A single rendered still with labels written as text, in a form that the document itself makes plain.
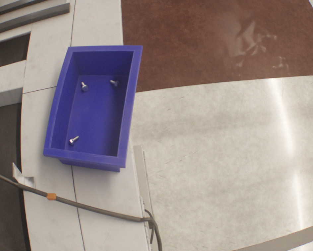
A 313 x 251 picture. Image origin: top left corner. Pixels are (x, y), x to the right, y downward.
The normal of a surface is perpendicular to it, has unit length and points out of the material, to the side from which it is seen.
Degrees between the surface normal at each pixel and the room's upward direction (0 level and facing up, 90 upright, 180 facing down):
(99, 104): 0
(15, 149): 0
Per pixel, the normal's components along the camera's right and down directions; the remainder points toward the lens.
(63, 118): 0.99, 0.03
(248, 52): -0.02, -0.48
